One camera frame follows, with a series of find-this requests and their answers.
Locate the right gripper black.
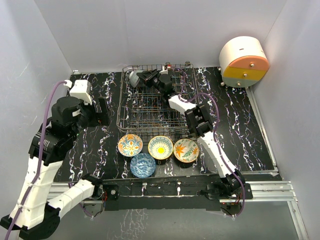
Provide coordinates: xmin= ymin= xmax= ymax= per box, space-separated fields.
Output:
xmin=136 ymin=69 xmax=164 ymax=95

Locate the grey speckled bowl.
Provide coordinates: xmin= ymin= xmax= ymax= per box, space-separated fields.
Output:
xmin=128 ymin=70 xmax=141 ymax=88

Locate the grey wire dish rack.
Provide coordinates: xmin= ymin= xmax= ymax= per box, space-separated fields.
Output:
xmin=116 ymin=61 xmax=198 ymax=141

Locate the blue white pattern bowl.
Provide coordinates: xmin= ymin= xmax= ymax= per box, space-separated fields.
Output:
xmin=130 ymin=153 xmax=156 ymax=178

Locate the orange flower green leaf bowl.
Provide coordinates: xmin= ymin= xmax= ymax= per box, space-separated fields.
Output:
xmin=173 ymin=138 xmax=200 ymax=164

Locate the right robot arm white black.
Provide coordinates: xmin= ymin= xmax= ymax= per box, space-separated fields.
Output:
xmin=129 ymin=69 xmax=246 ymax=200

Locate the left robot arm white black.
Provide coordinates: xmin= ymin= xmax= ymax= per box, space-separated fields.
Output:
xmin=0 ymin=96 xmax=110 ymax=240

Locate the orange blue floral bowl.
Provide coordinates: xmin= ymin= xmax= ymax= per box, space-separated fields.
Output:
xmin=117 ymin=134 xmax=143 ymax=157

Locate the yellow sun pattern bowl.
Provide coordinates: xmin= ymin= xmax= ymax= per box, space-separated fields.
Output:
xmin=147 ymin=135 xmax=174 ymax=160

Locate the round three-colour drawer unit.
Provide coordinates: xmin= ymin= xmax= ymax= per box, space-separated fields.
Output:
xmin=219 ymin=36 xmax=270 ymax=88

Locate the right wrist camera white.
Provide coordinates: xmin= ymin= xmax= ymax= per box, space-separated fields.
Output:
xmin=159 ymin=70 xmax=168 ymax=75

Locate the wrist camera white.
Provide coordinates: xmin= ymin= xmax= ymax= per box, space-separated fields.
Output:
xmin=159 ymin=70 xmax=168 ymax=75
xmin=69 ymin=79 xmax=92 ymax=105

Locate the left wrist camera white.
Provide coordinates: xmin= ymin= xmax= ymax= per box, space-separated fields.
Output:
xmin=69 ymin=79 xmax=92 ymax=105

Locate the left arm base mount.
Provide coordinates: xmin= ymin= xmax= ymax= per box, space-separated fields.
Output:
xmin=101 ymin=184 xmax=119 ymax=202

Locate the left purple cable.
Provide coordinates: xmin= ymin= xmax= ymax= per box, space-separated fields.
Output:
xmin=4 ymin=79 xmax=73 ymax=240

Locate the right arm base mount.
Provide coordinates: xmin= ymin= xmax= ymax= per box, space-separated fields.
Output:
xmin=197 ymin=183 xmax=243 ymax=200

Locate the aluminium frame rail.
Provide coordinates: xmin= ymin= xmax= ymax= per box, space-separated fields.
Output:
xmin=39 ymin=87 xmax=311 ymax=240

